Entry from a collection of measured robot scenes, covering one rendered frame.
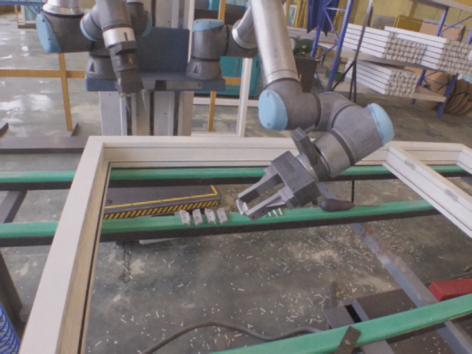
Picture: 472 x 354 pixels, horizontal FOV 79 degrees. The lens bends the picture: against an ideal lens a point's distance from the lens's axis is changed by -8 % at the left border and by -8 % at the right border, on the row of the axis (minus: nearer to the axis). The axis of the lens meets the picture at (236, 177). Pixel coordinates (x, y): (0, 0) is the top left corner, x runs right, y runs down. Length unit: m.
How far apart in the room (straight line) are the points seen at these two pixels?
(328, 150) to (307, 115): 0.11
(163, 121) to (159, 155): 0.92
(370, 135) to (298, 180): 0.17
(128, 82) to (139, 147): 0.20
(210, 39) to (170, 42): 0.22
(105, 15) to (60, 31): 0.39
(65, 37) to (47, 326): 1.11
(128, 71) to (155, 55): 0.66
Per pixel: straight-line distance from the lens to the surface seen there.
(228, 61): 4.60
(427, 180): 1.14
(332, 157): 0.64
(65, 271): 0.55
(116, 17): 1.02
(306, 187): 0.61
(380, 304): 1.08
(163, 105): 1.81
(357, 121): 0.67
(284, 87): 0.72
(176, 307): 1.63
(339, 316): 1.02
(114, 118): 1.92
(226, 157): 0.97
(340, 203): 0.85
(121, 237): 0.73
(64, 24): 1.38
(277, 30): 0.82
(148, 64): 1.66
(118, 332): 1.58
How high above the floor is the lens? 1.32
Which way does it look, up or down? 30 degrees down
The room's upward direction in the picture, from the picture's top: 9 degrees clockwise
